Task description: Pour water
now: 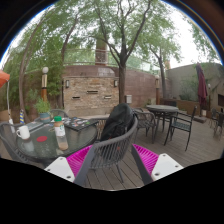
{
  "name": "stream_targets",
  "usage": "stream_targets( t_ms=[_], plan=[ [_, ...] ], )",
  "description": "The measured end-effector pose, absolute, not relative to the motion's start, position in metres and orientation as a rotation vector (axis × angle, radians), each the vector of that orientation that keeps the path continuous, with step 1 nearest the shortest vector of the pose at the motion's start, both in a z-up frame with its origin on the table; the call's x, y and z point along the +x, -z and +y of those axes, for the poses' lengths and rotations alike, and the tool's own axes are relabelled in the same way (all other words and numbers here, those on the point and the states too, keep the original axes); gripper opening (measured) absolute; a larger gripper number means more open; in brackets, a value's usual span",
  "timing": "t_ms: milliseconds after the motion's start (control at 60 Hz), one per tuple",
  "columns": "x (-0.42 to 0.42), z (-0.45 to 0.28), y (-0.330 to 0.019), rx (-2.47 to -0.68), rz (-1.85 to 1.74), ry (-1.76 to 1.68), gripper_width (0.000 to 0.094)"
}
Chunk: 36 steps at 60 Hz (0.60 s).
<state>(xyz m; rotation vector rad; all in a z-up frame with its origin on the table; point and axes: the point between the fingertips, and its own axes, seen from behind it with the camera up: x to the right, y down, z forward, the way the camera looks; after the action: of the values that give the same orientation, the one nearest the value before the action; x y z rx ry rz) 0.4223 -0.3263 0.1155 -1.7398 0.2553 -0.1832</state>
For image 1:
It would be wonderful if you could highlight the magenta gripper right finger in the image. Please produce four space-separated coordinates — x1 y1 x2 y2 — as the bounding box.
132 144 183 181

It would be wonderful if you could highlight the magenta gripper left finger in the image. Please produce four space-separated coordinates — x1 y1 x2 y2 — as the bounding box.
45 145 92 182

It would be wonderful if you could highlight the round glass patio table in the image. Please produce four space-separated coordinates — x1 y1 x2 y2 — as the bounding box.
17 124 97 163

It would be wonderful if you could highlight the red round coaster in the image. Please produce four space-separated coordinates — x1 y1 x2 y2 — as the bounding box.
36 136 47 142

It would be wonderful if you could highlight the plastic bottle green cap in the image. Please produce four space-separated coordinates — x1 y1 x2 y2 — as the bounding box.
54 116 68 150

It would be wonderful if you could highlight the laptop with stickers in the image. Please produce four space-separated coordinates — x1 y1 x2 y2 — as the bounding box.
64 117 97 131

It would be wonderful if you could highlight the wicker chair middle background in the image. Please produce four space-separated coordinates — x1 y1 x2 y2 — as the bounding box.
133 108 156 139

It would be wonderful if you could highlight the grey wicker chair near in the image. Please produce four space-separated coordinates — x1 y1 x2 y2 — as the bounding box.
73 113 154 188

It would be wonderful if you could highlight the black metal chair background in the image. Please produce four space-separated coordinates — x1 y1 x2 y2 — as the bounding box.
165 107 197 143

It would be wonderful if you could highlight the round table background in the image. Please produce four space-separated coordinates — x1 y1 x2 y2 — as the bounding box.
146 105 178 131

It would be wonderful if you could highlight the white mug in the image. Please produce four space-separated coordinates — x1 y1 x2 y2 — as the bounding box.
16 125 30 140

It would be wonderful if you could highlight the black backpack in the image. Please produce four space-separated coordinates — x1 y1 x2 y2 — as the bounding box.
100 103 134 141

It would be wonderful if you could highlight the potted green plant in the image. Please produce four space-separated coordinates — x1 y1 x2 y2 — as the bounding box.
34 98 50 123

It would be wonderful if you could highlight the chair far right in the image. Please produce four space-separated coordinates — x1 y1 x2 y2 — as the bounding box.
210 108 224 135

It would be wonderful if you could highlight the stone brick fireplace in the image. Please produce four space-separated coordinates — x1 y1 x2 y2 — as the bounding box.
63 65 119 117

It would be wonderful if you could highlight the closed maroon patio umbrella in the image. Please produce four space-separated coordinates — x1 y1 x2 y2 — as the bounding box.
196 63 207 110

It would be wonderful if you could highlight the orange umbrella canopy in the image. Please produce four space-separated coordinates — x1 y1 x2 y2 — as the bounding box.
0 69 10 88

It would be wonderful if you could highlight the large tree centre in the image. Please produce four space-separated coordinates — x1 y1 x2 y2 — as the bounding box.
58 0 181 102

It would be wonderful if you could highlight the lamp post with globe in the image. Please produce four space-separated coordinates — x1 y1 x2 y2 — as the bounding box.
41 67 49 102

